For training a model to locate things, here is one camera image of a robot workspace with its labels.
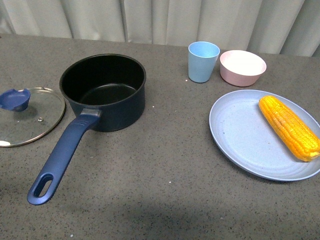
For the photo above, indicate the light blue plate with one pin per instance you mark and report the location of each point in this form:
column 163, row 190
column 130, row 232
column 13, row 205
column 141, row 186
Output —
column 245, row 137

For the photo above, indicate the glass lid blue knob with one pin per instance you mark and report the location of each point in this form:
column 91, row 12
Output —
column 28, row 114

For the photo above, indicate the pink bowl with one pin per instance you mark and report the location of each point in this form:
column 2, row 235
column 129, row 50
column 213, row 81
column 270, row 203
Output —
column 241, row 68

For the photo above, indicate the light blue cup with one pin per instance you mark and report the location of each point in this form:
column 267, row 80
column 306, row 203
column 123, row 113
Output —
column 202, row 58

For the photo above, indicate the yellow corn cob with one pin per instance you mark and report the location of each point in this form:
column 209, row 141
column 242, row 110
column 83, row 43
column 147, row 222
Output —
column 302, row 142

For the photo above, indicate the dark blue saucepan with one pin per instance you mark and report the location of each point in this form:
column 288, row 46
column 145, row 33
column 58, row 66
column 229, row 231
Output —
column 106, row 93

